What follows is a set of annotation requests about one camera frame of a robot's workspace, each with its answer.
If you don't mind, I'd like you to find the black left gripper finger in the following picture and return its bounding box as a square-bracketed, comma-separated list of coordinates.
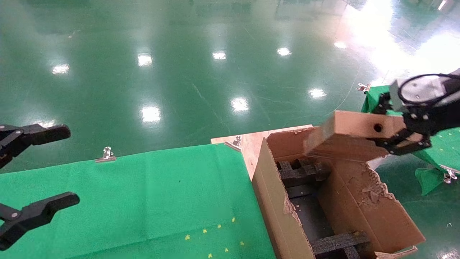
[0, 124, 71, 169]
[0, 192, 80, 251]

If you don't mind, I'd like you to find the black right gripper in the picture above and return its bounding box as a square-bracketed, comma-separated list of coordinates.
[370, 92, 460, 156]

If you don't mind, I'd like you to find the brown cardboard box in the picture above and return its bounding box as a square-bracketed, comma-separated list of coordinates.
[304, 110, 424, 163]

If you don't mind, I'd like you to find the large open brown carton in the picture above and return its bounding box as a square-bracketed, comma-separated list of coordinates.
[252, 124, 427, 259]

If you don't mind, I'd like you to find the plain green table cloth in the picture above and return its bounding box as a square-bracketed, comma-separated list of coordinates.
[361, 85, 460, 196]

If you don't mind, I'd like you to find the green cloth with yellow marks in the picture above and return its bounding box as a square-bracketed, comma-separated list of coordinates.
[0, 143, 276, 259]

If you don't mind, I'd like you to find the black foam insert block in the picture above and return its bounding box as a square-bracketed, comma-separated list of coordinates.
[277, 158, 332, 188]
[310, 231, 372, 259]

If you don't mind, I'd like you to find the black foam base sheet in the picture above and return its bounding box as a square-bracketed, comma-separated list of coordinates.
[286, 183, 336, 241]

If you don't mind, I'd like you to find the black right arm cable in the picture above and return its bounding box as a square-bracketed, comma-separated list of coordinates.
[398, 73, 460, 107]

